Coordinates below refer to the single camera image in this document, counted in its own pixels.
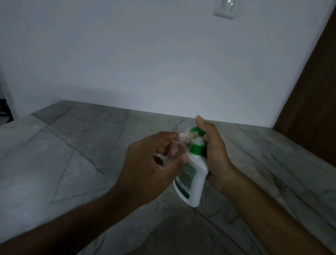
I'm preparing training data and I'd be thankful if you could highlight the person's right hand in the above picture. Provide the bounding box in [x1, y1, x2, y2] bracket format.
[195, 115, 238, 195]

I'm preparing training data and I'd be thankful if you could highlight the person's left hand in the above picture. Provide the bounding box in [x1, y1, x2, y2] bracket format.
[111, 131, 189, 211]

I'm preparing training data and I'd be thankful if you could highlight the large white bottle green pump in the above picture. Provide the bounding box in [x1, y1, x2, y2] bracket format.
[173, 126, 210, 208]

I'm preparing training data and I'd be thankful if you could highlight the small clear bottle red label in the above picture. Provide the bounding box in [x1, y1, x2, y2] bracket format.
[164, 128, 197, 165]

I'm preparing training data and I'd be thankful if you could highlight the person's left forearm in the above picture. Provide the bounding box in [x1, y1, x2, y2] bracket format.
[0, 184, 132, 255]

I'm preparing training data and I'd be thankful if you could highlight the person's right forearm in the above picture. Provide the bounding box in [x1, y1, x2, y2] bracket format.
[220, 168, 333, 255]

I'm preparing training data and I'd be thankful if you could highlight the brown wooden door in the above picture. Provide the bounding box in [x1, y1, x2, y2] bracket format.
[272, 5, 336, 167]

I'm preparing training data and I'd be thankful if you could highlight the white wall switch plate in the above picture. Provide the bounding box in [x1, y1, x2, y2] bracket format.
[213, 0, 235, 19]

